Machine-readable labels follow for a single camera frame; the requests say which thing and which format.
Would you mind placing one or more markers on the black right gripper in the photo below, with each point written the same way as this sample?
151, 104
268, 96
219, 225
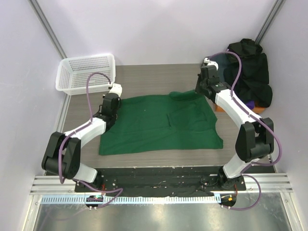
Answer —
199, 87

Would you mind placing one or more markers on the green t shirt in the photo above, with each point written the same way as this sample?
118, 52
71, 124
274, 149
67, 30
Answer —
176, 121

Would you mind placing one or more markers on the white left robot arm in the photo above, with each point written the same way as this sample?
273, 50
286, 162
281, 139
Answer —
63, 152

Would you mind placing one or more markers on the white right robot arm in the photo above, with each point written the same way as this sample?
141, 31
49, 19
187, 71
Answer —
254, 141

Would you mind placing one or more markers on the dark teal t shirt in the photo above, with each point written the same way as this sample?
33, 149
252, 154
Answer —
223, 62

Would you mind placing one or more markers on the black t shirt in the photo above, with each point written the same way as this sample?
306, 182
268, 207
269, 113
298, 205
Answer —
253, 83

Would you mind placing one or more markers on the purple t shirt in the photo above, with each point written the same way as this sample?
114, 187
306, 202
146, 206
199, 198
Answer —
250, 105

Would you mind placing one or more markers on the white plastic basket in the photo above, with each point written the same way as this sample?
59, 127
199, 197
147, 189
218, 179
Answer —
98, 71

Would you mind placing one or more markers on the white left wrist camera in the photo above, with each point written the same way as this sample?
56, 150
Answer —
115, 88

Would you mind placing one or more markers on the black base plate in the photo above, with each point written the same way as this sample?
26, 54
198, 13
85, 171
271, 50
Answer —
161, 182

